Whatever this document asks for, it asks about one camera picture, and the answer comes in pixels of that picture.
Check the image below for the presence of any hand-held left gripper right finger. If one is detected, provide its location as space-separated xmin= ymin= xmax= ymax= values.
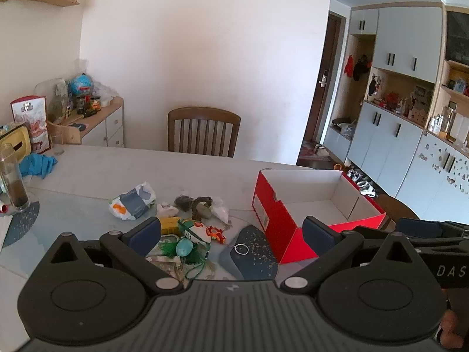
xmin=279 ymin=216 xmax=423 ymax=295

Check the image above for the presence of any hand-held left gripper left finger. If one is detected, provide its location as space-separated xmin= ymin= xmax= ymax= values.
xmin=49 ymin=217 xmax=184 ymax=296

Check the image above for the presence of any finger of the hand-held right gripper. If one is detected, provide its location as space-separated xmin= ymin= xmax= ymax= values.
xmin=396 ymin=217 xmax=469 ymax=241

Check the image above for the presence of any yellow cardboard box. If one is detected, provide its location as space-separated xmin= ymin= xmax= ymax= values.
xmin=159 ymin=217 xmax=182 ymax=235

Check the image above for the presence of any white and blue plastic pouch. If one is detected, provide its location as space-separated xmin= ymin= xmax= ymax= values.
xmin=109 ymin=182 xmax=157 ymax=221

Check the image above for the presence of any silver foil packet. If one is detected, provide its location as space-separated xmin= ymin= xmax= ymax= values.
xmin=147 ymin=255 xmax=186 ymax=283

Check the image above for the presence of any bag of dark pellets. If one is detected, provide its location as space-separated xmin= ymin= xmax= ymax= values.
xmin=174 ymin=195 xmax=195 ymax=211

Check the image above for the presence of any white green printed pouch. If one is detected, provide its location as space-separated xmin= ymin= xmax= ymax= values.
xmin=179 ymin=220 xmax=211 ymax=244

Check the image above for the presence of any red cardboard shoe box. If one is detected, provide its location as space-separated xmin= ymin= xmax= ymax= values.
xmin=252 ymin=169 xmax=387 ymax=265

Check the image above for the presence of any round patterned snack packet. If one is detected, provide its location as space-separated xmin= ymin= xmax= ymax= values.
xmin=205 ymin=225 xmax=226 ymax=244

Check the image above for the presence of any bag of white granules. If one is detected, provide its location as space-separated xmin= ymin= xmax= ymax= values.
xmin=210 ymin=197 xmax=231 ymax=224

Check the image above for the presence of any person's right hand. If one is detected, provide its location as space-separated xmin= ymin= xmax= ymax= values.
xmin=438 ymin=289 xmax=469 ymax=349

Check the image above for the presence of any white tooth plush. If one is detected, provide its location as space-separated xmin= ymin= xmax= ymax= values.
xmin=157 ymin=202 xmax=179 ymax=218

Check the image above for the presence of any green feather toy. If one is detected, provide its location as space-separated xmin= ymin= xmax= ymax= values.
xmin=157 ymin=238 xmax=211 ymax=279

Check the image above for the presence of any brown scrunchie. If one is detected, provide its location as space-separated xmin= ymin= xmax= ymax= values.
xmin=192 ymin=197 xmax=214 ymax=215

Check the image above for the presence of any row of shoes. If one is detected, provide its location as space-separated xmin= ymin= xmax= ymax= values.
xmin=342 ymin=161 xmax=378 ymax=199

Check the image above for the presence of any speckled blue placemat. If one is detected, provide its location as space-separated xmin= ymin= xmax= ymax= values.
xmin=218 ymin=225 xmax=279 ymax=281
xmin=2 ymin=200 xmax=40 ymax=248

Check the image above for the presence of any patterned door rug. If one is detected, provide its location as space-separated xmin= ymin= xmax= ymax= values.
xmin=297 ymin=143 xmax=343 ymax=165

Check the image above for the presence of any grey plastic bag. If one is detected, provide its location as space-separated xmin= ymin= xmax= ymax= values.
xmin=332 ymin=117 xmax=356 ymax=138

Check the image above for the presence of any white wooden sideboard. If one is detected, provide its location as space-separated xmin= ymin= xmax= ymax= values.
xmin=46 ymin=97 xmax=125 ymax=147

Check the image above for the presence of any drinking glass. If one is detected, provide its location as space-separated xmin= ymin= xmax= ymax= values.
xmin=51 ymin=132 xmax=66 ymax=155

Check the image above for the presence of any blue cloth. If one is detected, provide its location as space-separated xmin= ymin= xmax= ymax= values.
xmin=18 ymin=153 xmax=58 ymax=180

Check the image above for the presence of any wooden slat-back chair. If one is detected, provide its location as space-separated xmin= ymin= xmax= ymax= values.
xmin=168 ymin=107 xmax=242 ymax=158

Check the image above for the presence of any tall glass tube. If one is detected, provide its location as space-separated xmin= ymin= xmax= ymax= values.
xmin=0 ymin=143 xmax=30 ymax=211

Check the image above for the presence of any white paper sheet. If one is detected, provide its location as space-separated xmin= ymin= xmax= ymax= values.
xmin=0 ymin=213 xmax=15 ymax=253

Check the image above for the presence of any clear plastic bag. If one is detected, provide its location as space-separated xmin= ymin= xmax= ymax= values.
xmin=91 ymin=81 xmax=120 ymax=107

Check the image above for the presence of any black round hanging ornament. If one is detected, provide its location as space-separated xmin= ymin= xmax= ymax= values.
xmin=368 ymin=75 xmax=382 ymax=99

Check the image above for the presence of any red white snack bag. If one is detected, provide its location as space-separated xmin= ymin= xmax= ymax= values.
xmin=10 ymin=95 xmax=52 ymax=154

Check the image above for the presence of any yellow tissue box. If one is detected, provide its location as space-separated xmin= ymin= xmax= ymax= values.
xmin=0 ymin=126 xmax=32 ymax=162

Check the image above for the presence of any blue globe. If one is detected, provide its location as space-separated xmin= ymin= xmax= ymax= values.
xmin=69 ymin=73 xmax=92 ymax=98

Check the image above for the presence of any clear plastic cover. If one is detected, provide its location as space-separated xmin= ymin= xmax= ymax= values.
xmin=35 ymin=79 xmax=70 ymax=123

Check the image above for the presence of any dark wooden door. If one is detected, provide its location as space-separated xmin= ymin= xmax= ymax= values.
xmin=304 ymin=13 xmax=347 ymax=147

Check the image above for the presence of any white wall cabinet unit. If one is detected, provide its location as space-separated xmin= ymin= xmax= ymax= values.
xmin=322 ymin=2 xmax=469 ymax=224

